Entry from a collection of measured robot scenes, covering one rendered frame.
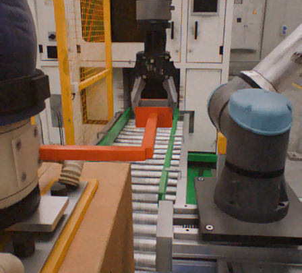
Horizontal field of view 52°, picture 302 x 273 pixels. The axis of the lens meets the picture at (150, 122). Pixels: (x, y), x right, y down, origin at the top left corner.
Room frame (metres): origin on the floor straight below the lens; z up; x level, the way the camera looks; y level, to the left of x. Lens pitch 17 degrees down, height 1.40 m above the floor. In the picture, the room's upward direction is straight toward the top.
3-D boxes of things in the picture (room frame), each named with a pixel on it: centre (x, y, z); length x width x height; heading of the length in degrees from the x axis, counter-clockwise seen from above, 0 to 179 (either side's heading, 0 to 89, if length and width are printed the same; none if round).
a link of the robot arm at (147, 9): (0.70, -0.01, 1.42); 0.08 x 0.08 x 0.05
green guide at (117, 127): (2.16, 0.34, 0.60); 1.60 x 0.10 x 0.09; 173
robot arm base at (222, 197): (0.58, -0.21, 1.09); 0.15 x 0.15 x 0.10
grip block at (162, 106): (0.72, -0.01, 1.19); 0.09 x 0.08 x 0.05; 86
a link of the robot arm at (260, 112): (0.58, -0.21, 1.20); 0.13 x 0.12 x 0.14; 4
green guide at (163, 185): (2.09, -0.19, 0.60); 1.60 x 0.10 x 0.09; 173
